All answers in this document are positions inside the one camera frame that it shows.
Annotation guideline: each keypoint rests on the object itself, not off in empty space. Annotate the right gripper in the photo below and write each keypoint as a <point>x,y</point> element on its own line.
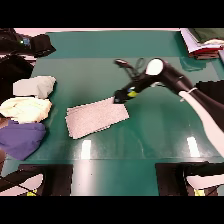
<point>125,94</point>

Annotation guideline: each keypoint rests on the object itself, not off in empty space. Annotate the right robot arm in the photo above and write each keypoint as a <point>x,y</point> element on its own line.
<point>203,110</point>

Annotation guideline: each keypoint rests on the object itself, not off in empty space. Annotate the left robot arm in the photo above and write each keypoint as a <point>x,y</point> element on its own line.
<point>23,183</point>

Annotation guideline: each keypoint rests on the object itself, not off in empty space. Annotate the white garment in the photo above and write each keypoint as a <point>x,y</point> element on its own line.
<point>191,43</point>

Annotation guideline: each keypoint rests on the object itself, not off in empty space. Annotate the light grey garment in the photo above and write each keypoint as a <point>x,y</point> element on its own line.
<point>35,86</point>

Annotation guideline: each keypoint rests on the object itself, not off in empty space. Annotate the red garment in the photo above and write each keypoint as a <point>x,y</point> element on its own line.
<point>206,52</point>

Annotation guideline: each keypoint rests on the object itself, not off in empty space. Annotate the cream garment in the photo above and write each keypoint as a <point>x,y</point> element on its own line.
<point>25,109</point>

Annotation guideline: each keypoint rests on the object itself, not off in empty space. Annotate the dark green garment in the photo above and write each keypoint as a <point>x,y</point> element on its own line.
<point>208,34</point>

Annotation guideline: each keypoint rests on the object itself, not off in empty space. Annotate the purple garment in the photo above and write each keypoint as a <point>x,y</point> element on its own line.
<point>20,138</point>

